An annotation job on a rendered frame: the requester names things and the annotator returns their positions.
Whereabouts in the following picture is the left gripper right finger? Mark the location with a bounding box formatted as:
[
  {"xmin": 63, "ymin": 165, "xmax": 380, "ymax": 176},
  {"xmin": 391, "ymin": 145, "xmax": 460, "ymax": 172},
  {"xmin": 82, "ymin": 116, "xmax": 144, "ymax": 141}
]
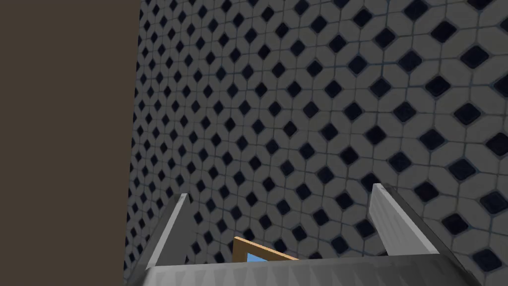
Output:
[{"xmin": 368, "ymin": 183, "xmax": 457, "ymax": 263}]

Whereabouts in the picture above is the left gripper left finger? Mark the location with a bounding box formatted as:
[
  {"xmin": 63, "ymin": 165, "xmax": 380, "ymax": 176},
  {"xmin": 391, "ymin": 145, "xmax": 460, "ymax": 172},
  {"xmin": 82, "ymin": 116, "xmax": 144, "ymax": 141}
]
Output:
[{"xmin": 145, "ymin": 193, "xmax": 197, "ymax": 271}]

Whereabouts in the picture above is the wooden framed window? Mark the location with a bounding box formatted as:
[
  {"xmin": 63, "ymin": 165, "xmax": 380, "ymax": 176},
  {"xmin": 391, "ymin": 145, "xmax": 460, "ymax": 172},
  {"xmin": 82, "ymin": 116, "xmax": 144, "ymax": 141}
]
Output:
[{"xmin": 232, "ymin": 236, "xmax": 301, "ymax": 264}]

